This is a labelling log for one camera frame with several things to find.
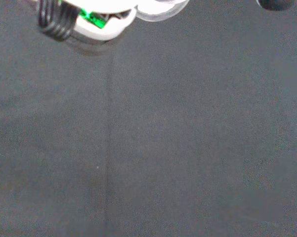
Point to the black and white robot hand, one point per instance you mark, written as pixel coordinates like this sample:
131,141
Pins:
98,29

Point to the black bench cloth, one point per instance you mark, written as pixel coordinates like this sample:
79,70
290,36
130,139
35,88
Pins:
148,128

